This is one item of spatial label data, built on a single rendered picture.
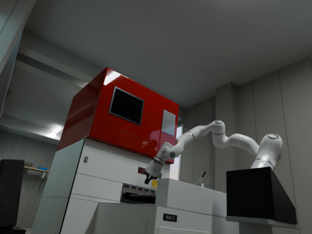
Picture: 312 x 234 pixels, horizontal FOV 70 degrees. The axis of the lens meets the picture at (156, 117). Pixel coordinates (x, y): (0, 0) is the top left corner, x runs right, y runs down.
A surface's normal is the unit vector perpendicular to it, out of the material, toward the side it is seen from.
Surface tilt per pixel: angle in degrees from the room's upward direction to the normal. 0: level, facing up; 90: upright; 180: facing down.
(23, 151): 90
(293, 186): 90
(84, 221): 90
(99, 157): 90
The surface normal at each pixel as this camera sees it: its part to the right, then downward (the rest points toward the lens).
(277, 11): -0.12, 0.90
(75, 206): 0.63, -0.25
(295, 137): -0.79, -0.34
